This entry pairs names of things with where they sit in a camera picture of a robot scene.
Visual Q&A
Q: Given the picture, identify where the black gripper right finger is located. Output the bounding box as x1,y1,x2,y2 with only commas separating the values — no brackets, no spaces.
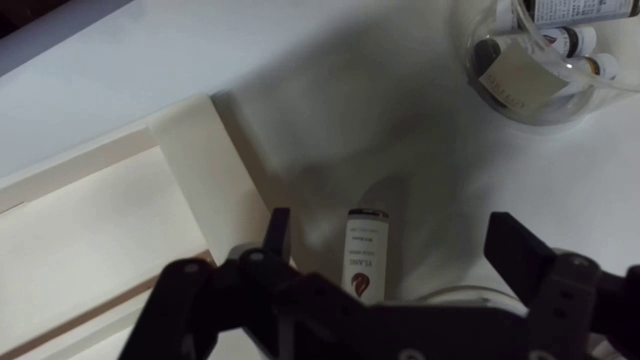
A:
485,211,640,360

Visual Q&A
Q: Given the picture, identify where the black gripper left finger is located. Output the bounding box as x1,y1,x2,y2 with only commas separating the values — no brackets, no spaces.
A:
118,206,377,360

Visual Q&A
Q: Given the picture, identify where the small clear plastic object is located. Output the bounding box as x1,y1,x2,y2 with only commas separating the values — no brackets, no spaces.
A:
462,0,640,128

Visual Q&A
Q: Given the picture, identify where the wooden tray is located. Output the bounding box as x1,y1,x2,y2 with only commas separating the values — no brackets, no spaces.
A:
0,94,277,360

